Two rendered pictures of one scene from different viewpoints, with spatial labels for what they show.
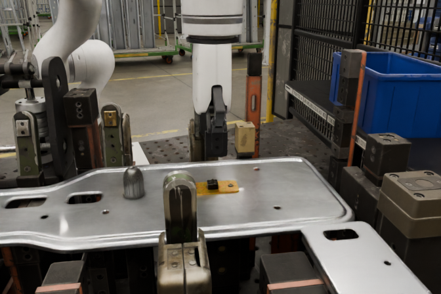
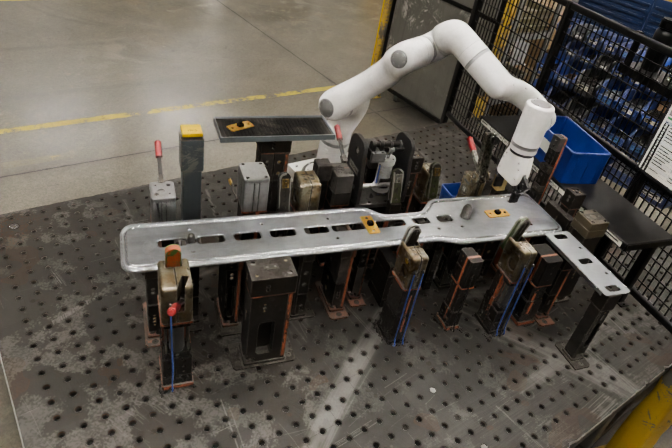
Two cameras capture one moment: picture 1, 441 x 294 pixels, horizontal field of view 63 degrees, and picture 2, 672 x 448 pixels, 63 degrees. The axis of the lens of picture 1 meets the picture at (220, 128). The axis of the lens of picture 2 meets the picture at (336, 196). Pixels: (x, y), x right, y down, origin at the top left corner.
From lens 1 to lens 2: 1.44 m
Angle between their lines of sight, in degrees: 20
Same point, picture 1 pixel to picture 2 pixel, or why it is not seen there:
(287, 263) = (543, 248)
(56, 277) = (469, 253)
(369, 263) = (574, 247)
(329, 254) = (560, 244)
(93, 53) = not seen: hidden behind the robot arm
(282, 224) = (536, 232)
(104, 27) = not seen: outside the picture
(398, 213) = (582, 228)
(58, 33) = (361, 92)
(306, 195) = (539, 218)
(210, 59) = (526, 165)
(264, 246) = not seen: hidden behind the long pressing
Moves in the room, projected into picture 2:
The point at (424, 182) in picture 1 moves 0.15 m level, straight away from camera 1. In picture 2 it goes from (593, 216) to (593, 194)
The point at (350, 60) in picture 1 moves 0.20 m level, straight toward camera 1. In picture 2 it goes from (559, 143) to (571, 171)
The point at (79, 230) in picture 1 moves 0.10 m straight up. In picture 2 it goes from (460, 234) to (470, 208)
